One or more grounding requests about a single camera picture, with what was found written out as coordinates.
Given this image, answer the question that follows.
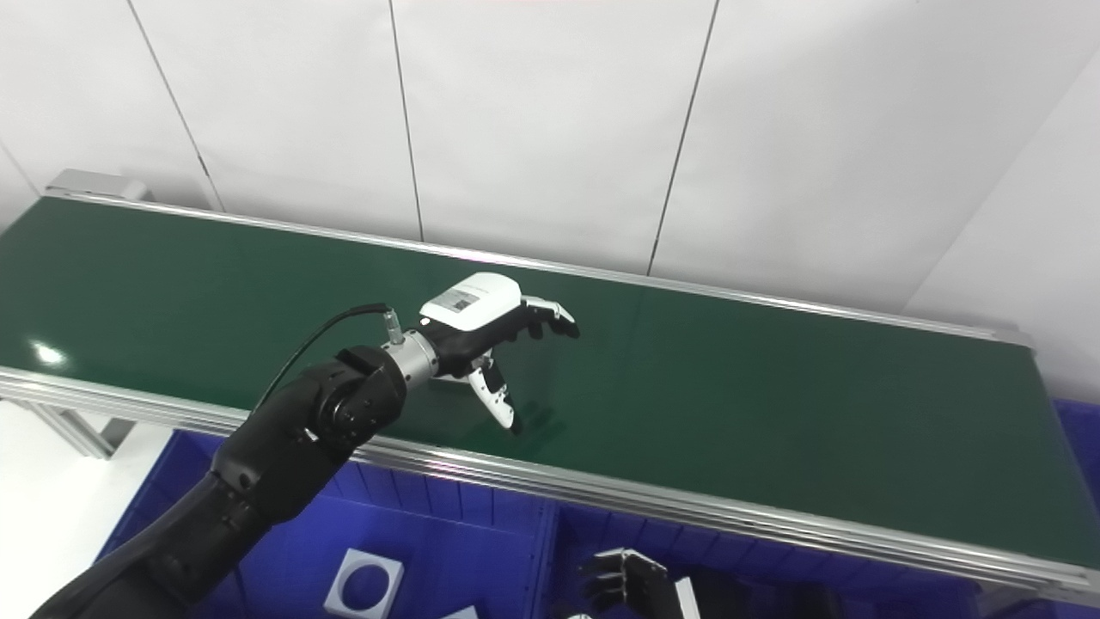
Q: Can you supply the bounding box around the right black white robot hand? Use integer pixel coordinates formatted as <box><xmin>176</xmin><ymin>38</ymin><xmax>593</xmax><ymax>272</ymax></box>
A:
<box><xmin>577</xmin><ymin>548</ymin><xmax>700</xmax><ymax>619</ymax></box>

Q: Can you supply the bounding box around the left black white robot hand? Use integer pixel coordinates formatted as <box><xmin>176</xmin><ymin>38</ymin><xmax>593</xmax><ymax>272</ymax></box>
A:
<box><xmin>419</xmin><ymin>272</ymin><xmax>582</xmax><ymax>434</ymax></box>

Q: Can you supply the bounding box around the blue bin with black parts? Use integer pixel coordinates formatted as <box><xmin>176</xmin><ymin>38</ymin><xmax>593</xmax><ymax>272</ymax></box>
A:
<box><xmin>541</xmin><ymin>501</ymin><xmax>1100</xmax><ymax>619</ymax></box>

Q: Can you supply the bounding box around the black block part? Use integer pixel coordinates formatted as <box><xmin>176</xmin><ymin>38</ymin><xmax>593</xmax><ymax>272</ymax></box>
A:
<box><xmin>694</xmin><ymin>567</ymin><xmax>774</xmax><ymax>619</ymax></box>

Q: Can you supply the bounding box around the blue bin with white parts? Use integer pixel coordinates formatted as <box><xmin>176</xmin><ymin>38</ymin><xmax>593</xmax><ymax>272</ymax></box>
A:
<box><xmin>95</xmin><ymin>428</ymin><xmax>561</xmax><ymax>619</ymax></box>

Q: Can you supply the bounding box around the grey conveyor motor box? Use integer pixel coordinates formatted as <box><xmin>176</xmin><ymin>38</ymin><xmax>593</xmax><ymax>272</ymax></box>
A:
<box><xmin>46</xmin><ymin>169</ymin><xmax>152</xmax><ymax>204</ymax></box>

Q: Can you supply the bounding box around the aluminium conveyor leg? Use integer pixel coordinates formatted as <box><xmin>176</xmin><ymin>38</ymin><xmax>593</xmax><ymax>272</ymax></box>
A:
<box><xmin>24</xmin><ymin>401</ymin><xmax>118</xmax><ymax>460</ymax></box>

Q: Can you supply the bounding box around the large empty blue bin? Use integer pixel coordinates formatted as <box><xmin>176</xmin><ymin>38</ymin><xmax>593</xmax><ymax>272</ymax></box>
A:
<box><xmin>1052</xmin><ymin>396</ymin><xmax>1100</xmax><ymax>553</ymax></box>

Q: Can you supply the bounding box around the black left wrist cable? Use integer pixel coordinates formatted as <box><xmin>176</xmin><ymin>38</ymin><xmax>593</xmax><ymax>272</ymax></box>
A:
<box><xmin>249</xmin><ymin>302</ymin><xmax>406</xmax><ymax>422</ymax></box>

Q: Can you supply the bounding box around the green conveyor belt aluminium frame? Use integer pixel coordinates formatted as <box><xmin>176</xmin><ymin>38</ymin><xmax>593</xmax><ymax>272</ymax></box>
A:
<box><xmin>0</xmin><ymin>169</ymin><xmax>1100</xmax><ymax>608</ymax></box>

